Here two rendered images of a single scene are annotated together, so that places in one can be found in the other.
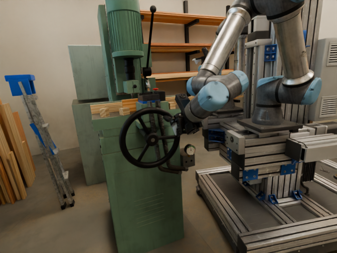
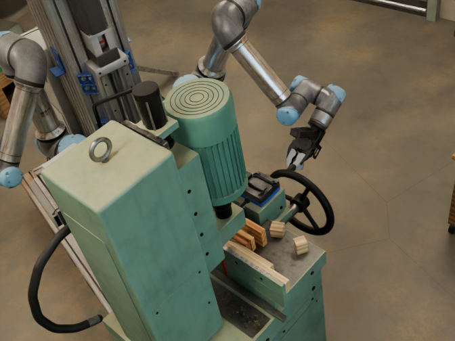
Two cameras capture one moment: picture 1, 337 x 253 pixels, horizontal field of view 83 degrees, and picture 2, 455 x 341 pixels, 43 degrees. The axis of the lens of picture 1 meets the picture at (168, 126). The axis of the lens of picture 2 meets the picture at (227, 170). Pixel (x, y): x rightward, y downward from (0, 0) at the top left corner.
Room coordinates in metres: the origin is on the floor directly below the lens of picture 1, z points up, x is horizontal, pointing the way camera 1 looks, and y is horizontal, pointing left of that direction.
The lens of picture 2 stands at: (1.49, 1.34, 2.35)
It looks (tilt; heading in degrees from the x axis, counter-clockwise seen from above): 43 degrees down; 252
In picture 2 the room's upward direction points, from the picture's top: 12 degrees counter-clockwise
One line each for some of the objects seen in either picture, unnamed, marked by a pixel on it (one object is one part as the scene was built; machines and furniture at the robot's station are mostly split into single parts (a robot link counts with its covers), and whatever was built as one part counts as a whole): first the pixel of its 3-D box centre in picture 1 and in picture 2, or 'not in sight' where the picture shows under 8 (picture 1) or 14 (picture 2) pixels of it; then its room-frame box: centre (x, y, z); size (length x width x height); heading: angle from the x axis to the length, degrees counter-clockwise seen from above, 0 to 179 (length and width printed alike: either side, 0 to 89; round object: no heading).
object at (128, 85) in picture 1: (131, 88); (221, 226); (1.17, 0.21, 1.03); 0.14 x 0.07 x 0.09; 21
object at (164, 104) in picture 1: (152, 110); (257, 201); (1.00, 0.08, 0.91); 0.15 x 0.14 x 0.09; 111
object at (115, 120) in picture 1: (148, 115); (242, 225); (1.08, 0.11, 0.87); 0.61 x 0.30 x 0.06; 111
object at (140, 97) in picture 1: (152, 96); (254, 185); (1.00, 0.07, 0.99); 0.13 x 0.11 x 0.06; 111
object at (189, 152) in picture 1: (189, 150); not in sight; (1.05, -0.12, 0.65); 0.06 x 0.04 x 0.08; 111
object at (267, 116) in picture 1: (268, 112); not in sight; (0.97, -0.52, 0.87); 0.15 x 0.15 x 0.10
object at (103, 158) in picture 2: not in sight; (100, 150); (1.43, 0.31, 1.55); 0.06 x 0.02 x 0.07; 21
